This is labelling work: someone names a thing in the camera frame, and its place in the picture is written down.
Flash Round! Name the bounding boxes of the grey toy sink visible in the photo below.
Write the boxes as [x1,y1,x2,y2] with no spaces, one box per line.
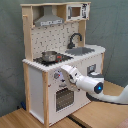
[66,47,94,56]

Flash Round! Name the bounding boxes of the wooden toy kitchen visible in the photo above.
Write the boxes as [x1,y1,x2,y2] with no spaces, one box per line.
[22,2,105,128]

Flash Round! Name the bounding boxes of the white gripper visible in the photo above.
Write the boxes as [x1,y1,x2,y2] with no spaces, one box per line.
[61,65,81,90]

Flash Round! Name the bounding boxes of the black toy faucet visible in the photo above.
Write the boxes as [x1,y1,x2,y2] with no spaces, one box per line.
[67,33,82,49]

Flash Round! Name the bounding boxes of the white dispenser cabinet door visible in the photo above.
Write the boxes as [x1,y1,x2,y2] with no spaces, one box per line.
[86,55,102,78]

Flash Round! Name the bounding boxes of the white oven door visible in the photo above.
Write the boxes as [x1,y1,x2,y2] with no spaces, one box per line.
[49,86,89,123]

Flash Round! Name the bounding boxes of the small metal pot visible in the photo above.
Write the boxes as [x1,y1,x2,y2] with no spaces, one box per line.
[42,51,57,62]

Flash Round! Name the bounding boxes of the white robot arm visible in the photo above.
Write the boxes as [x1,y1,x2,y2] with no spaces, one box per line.
[61,65,128,105]

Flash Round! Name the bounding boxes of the black toy stovetop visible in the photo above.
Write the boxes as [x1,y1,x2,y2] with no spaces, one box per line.
[34,54,71,66]

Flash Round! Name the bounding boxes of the white toy microwave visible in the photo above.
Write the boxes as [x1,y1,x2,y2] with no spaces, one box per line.
[66,3,90,21]

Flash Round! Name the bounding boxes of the red left stove knob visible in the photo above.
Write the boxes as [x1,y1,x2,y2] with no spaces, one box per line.
[54,71,61,79]

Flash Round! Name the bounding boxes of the grey range hood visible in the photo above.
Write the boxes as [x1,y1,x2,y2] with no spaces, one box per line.
[35,5,64,27]

